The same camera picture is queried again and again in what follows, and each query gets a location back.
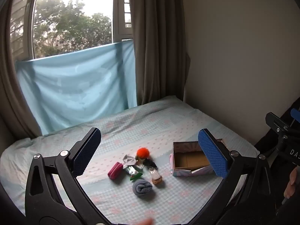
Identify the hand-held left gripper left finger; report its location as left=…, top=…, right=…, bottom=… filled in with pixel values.
left=25, top=127, right=110, bottom=225

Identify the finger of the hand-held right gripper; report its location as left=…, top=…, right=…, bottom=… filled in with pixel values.
left=291, top=108, right=300, bottom=124
left=265, top=112, right=292, bottom=135

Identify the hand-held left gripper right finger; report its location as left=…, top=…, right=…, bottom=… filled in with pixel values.
left=191, top=128, right=276, bottom=225

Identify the cardboard box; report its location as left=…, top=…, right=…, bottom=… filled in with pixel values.
left=170, top=139, right=231, bottom=177

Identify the pink pouch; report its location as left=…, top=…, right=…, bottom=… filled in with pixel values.
left=107, top=162, right=124, bottom=180

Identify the white cloth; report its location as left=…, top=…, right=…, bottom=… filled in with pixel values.
left=122, top=154, right=137, bottom=167

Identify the shiny snack wrapper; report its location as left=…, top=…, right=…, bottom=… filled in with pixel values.
left=123, top=165, right=139, bottom=176

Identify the orange pompom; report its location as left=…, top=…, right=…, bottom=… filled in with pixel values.
left=136, top=148, right=152, bottom=160

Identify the black hair scrunchie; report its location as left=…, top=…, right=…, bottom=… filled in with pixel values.
left=143, top=159, right=158, bottom=169

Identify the grey-blue sock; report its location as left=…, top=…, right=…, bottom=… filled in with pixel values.
left=132, top=178, right=153, bottom=195

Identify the person's right hand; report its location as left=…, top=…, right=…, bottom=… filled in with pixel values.
left=283, top=166, right=300, bottom=199

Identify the person's left hand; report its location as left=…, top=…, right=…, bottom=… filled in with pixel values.
left=135, top=217, right=155, bottom=225

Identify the dark cloth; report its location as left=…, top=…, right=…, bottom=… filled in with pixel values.
left=254, top=100, right=300, bottom=160

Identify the small clear bottle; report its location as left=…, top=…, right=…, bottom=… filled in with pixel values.
left=149, top=166, right=162, bottom=180

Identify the bed with checked sheet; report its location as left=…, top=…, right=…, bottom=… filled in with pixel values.
left=0, top=95, right=260, bottom=225

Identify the light blue hanging cloth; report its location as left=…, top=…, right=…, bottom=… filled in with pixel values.
left=15, top=39, right=139, bottom=136

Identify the brown curtain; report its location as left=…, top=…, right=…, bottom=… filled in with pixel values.
left=0, top=5, right=45, bottom=146
left=130, top=0, right=191, bottom=110

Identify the window with grey frame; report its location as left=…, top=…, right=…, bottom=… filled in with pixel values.
left=9, top=0, right=134, bottom=61

